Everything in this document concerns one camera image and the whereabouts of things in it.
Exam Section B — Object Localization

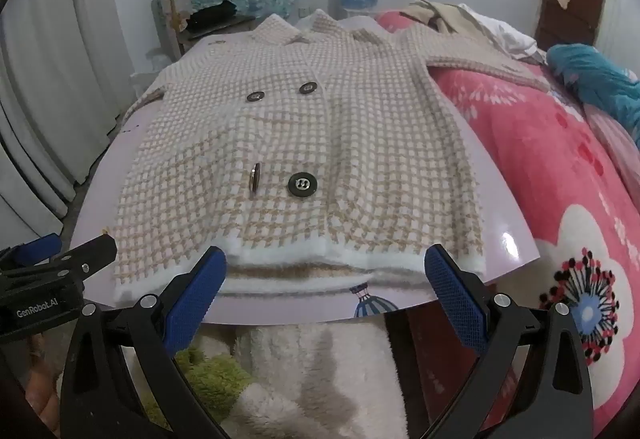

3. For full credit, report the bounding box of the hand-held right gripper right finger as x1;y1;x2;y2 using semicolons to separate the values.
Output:
422;244;596;439

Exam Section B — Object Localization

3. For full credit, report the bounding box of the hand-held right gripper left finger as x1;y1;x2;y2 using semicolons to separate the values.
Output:
59;246;228;439

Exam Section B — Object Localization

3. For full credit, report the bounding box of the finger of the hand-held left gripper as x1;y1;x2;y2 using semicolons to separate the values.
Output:
50;234;119;278
0;238;64;271

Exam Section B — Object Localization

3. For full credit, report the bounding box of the beige white checked knit coat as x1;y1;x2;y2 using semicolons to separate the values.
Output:
109;10;551;307

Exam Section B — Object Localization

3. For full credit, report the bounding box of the person's left hand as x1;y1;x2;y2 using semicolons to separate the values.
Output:
25;334;68;426

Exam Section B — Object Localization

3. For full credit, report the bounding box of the pink printed bed sheet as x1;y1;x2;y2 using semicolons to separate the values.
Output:
67;14;538;325

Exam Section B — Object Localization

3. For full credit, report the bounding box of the white green plush blanket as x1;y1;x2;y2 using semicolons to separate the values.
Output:
125;319;421;439

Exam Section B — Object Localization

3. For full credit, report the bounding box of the white curtain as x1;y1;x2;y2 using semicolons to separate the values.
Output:
0;0;138;250

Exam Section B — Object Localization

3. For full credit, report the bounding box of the pink floral blanket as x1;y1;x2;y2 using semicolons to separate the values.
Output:
375;9;640;439

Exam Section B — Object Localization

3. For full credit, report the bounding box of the black bag on chair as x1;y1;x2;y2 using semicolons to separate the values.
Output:
185;1;238;32

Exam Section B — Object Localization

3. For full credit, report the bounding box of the white cloth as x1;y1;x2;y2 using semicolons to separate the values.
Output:
457;4;548;64

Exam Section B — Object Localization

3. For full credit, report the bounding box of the beige garment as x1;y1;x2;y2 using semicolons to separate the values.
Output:
400;0;481;34

